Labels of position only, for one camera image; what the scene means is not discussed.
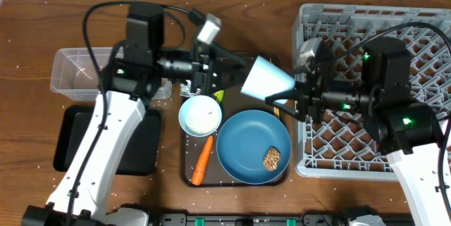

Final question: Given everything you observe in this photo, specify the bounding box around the orange carrot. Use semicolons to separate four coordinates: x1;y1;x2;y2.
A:
192;135;214;186

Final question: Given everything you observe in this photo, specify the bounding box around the brown serving tray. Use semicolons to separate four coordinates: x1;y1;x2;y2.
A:
178;51;291;188

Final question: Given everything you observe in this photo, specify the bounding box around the brown patterned food piece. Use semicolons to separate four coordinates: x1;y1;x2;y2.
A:
263;147;281;172

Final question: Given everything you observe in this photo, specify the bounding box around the clear plastic bin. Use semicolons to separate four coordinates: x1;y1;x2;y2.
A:
50;47;172;101

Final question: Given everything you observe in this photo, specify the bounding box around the black plastic tray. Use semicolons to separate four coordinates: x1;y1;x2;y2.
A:
53;105;161;176

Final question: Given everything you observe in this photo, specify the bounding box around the blue plate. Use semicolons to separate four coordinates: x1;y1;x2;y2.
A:
216;110;292;184

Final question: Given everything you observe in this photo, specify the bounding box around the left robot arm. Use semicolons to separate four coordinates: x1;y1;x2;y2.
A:
22;1;247;226

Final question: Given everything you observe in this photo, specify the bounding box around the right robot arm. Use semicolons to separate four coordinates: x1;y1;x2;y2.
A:
265;37;450;225

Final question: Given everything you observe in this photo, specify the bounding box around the light blue rice bowl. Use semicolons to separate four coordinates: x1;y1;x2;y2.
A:
178;95;223;137

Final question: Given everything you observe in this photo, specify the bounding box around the light blue cup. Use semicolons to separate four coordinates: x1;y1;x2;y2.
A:
240;56;295;101

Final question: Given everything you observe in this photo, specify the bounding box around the grey dishwasher rack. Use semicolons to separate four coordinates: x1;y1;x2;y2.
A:
292;4;450;182

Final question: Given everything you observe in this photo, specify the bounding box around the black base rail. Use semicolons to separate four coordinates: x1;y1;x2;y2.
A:
116;212;415;226

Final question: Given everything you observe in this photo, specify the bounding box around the green foil snack wrapper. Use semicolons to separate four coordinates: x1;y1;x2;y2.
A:
180;80;225;104

